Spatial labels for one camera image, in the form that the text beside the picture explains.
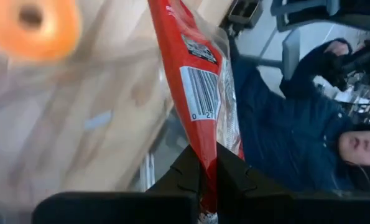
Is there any clear plastic tray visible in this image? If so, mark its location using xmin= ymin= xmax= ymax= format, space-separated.
xmin=0 ymin=37 xmax=173 ymax=224

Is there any red snack bag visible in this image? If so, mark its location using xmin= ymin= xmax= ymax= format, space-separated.
xmin=147 ymin=0 xmax=245 ymax=224

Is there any dark box on floor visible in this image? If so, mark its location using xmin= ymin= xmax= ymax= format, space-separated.
xmin=220 ymin=0 xmax=264 ymax=30

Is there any person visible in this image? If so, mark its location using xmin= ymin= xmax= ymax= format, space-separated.
xmin=231 ymin=37 xmax=370 ymax=194

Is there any grey upright panel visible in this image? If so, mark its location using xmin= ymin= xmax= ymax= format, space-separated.
xmin=280 ymin=29 xmax=301 ymax=81

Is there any grey framed office chair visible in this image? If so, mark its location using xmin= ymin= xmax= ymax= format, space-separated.
xmin=270 ymin=0 xmax=370 ymax=35

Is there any plain yellow toy donut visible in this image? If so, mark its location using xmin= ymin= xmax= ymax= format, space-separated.
xmin=0 ymin=0 xmax=80 ymax=62

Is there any person's hand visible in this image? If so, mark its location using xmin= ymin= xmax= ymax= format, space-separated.
xmin=326 ymin=40 xmax=352 ymax=58

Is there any black leader arm handle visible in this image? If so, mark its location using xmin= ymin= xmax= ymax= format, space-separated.
xmin=323 ymin=42 xmax=370 ymax=91

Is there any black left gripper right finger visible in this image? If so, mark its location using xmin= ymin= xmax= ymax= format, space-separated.
xmin=215 ymin=142 xmax=294 ymax=195

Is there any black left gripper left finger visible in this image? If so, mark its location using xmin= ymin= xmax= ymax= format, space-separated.
xmin=146 ymin=144 xmax=201 ymax=193

